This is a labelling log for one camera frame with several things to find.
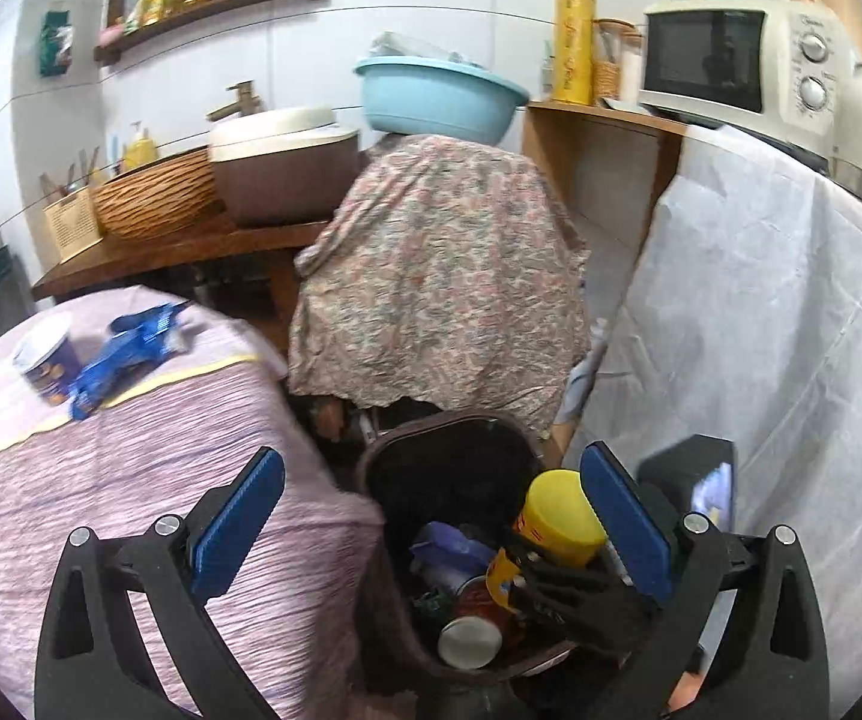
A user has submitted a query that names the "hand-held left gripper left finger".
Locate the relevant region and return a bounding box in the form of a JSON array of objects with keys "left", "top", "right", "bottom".
[{"left": 35, "top": 446, "right": 287, "bottom": 720}]

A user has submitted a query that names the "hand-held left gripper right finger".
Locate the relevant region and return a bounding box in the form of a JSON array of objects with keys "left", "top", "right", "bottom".
[{"left": 579, "top": 441, "right": 830, "bottom": 720}]

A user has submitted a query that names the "brown trash bin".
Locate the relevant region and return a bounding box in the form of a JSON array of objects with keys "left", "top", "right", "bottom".
[{"left": 356, "top": 411, "right": 672, "bottom": 691}]

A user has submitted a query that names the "purple plastic bag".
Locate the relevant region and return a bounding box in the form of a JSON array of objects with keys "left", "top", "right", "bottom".
[{"left": 408, "top": 521, "right": 499, "bottom": 578}]

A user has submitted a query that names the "blue snack wrapper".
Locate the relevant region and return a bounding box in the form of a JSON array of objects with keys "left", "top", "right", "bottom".
[{"left": 69, "top": 302, "right": 192, "bottom": 421}]

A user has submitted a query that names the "blue white paper cup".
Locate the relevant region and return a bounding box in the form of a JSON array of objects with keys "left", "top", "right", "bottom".
[{"left": 12, "top": 313, "right": 81, "bottom": 407}]

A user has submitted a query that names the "orange yellow wrapper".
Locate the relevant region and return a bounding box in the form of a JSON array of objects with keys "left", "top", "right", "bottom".
[{"left": 485, "top": 546, "right": 526, "bottom": 612}]

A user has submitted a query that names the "red metal can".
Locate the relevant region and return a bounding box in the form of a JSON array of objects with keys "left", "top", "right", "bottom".
[{"left": 437, "top": 576, "right": 522, "bottom": 670}]

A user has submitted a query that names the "white cloth cover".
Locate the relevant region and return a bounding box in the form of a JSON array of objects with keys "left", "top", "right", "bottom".
[{"left": 562, "top": 124, "right": 862, "bottom": 683}]

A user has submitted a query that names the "wooden counter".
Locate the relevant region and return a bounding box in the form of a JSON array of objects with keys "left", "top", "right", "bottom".
[{"left": 32, "top": 214, "right": 342, "bottom": 357}]

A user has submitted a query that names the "floral cloth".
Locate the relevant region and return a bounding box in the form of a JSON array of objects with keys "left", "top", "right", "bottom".
[{"left": 287, "top": 133, "right": 593, "bottom": 440}]

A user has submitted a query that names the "wooden shelf unit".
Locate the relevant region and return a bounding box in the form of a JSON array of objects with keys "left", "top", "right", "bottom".
[{"left": 521, "top": 99, "right": 691, "bottom": 256}]

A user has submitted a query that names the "wicker basket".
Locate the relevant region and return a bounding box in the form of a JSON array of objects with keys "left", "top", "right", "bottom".
[{"left": 89, "top": 148, "right": 222, "bottom": 241}]

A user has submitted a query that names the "beige utensil holder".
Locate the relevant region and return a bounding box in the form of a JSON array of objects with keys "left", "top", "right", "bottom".
[{"left": 42, "top": 187, "right": 106, "bottom": 265}]

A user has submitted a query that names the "brown white sink basin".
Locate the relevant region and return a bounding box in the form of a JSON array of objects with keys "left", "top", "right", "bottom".
[{"left": 208, "top": 108, "right": 363, "bottom": 227}]

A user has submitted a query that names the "yellow soap bottle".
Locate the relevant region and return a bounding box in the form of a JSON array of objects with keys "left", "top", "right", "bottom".
[{"left": 122, "top": 121, "right": 158, "bottom": 173}]

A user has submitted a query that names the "bunch of chopsticks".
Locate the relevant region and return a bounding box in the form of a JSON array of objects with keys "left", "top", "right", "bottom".
[{"left": 39, "top": 146, "right": 113, "bottom": 200}]

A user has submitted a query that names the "white microwave oven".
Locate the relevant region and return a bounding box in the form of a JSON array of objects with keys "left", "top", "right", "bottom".
[{"left": 637, "top": 0, "right": 860, "bottom": 158}]

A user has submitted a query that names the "brass faucet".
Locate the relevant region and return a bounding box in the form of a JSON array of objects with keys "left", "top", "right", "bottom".
[{"left": 206, "top": 79, "right": 259, "bottom": 122}]

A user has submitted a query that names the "glass jar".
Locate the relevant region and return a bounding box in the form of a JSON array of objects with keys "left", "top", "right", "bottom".
[{"left": 592, "top": 17, "right": 646, "bottom": 102}]

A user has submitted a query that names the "light blue plastic basin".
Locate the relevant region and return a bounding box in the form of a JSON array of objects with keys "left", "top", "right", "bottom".
[{"left": 354, "top": 54, "right": 529, "bottom": 145}]

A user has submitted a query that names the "yellow wrap roll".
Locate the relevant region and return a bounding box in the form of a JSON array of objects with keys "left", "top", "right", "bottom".
[{"left": 549, "top": 0, "right": 598, "bottom": 107}]

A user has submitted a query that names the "clear plastic bag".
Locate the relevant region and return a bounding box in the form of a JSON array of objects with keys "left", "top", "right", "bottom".
[{"left": 369, "top": 31, "right": 488, "bottom": 70}]

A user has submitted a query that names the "green wall packet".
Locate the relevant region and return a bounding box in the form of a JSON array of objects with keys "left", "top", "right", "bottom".
[{"left": 39, "top": 7, "right": 73, "bottom": 78}]

